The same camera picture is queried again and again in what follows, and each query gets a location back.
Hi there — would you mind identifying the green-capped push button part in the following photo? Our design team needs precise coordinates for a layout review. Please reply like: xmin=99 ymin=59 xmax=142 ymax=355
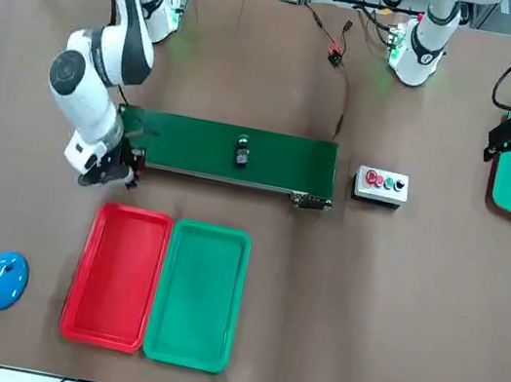
xmin=231 ymin=134 xmax=254 ymax=169

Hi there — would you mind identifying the black cable with plug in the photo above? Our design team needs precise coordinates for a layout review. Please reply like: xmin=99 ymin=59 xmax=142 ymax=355
xmin=337 ymin=18 xmax=356 ymax=54

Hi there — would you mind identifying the red and black conveyor wire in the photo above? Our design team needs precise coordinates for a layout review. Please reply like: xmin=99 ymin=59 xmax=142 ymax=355
xmin=328 ymin=60 xmax=357 ymax=144

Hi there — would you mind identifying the grey push-button control box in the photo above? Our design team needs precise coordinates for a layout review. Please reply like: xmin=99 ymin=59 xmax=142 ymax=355
xmin=349 ymin=163 xmax=412 ymax=210

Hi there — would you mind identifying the thin red and black cable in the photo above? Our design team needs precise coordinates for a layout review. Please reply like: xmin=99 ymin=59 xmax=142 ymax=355
xmin=298 ymin=4 xmax=340 ymax=48

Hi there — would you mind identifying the green belt conveyor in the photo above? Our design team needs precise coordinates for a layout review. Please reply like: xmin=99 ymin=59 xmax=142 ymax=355
xmin=107 ymin=102 xmax=344 ymax=214

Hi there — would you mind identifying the red plastic tray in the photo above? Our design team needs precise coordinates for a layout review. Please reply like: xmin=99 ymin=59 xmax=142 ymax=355
xmin=57 ymin=197 xmax=177 ymax=357

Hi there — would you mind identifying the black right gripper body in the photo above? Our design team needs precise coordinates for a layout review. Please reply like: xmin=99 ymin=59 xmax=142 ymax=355
xmin=97 ymin=142 xmax=139 ymax=191

